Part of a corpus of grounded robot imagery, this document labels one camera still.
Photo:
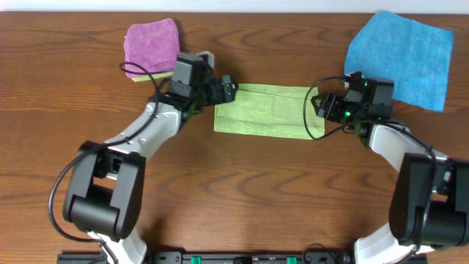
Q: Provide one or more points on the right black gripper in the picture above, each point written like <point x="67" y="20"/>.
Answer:
<point x="329" y="103"/>

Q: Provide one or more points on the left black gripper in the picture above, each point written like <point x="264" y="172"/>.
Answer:
<point x="220" y="96"/>

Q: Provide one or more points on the green microfiber cloth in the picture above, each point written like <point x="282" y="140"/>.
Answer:
<point x="268" y="110"/>

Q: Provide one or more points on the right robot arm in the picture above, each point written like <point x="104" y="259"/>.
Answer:
<point x="429" y="207"/>

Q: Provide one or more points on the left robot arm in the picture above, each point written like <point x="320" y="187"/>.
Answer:
<point x="105" y="192"/>

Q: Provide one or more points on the folded green cloth under purple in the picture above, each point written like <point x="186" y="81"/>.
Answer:
<point x="155" y="76"/>

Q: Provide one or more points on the blue cloth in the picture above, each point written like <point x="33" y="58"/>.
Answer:
<point x="415" y="56"/>

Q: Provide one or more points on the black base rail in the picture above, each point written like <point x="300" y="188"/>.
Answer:
<point x="180" y="258"/>

